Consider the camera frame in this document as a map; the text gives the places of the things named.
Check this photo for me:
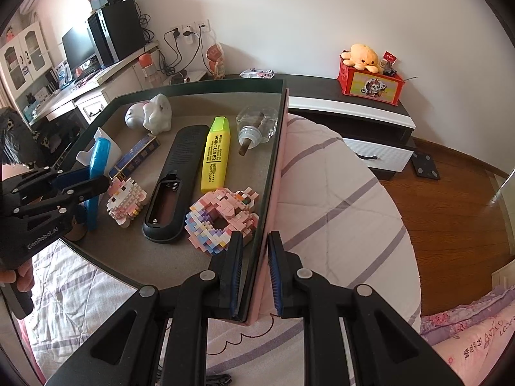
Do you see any blue highlighter marker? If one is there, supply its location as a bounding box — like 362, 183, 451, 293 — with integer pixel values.
84, 137, 112, 231

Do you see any blue gold cigarette box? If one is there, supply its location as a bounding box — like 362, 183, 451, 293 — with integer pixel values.
108, 134, 160, 180

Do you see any white piggy bank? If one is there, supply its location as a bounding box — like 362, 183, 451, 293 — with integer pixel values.
125, 93, 172, 136

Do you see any black remote control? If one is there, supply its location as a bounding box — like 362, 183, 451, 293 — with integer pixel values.
142, 124, 210, 243

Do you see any pink green storage box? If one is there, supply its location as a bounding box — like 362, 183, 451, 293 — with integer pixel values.
67, 78, 288, 323

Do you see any yellow highlighter marker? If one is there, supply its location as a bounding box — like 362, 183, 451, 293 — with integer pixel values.
200, 116, 230, 193

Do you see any person's left hand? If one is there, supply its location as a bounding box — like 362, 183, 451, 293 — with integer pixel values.
0, 260, 34, 292

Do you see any black office chair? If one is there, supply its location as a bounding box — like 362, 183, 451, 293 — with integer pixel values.
1, 107, 80, 169

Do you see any copper metal cup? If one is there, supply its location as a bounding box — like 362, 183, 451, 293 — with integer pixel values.
63, 217, 88, 242

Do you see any pink cat block figure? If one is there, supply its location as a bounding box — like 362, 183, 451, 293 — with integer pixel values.
107, 178, 147, 228

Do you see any pink pillow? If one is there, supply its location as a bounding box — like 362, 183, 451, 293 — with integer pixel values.
420, 286, 514, 385

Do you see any white desk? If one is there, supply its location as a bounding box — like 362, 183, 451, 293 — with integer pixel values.
29, 43, 159, 127

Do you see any black hair clip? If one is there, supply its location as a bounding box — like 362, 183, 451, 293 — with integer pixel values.
155, 370, 232, 386

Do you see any white glass-door cabinet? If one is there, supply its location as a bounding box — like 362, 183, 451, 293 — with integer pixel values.
1, 22, 52, 99

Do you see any black computer monitor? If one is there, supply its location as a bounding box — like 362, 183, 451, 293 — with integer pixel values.
62, 24, 95, 73

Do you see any red-capped plastic bottle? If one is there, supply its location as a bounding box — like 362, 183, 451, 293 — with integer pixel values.
139, 52, 159, 87

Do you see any pink donut block figure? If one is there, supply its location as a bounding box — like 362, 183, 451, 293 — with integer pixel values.
185, 187, 259, 255

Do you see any black computer tower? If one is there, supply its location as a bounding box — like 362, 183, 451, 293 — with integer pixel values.
87, 0, 146, 67

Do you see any black bathroom scale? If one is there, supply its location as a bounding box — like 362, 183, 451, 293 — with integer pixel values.
411, 151, 440, 180

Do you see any snack bag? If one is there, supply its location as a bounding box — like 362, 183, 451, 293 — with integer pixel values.
206, 43, 225, 79

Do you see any clear glass bottle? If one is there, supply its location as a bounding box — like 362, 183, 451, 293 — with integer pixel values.
236, 106, 278, 156

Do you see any black white TV cabinet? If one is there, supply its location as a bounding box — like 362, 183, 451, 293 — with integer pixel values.
224, 72, 417, 181

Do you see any small patterned packet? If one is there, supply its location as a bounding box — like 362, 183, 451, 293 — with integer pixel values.
239, 68, 275, 79

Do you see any red cartoon storage box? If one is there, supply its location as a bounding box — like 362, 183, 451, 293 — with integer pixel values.
337, 59, 404, 106

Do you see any yellow octopus plush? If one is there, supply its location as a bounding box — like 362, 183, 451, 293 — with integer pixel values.
341, 44, 381, 73

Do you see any white wall power outlet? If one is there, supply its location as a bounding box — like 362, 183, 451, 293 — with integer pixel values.
171, 18, 211, 45

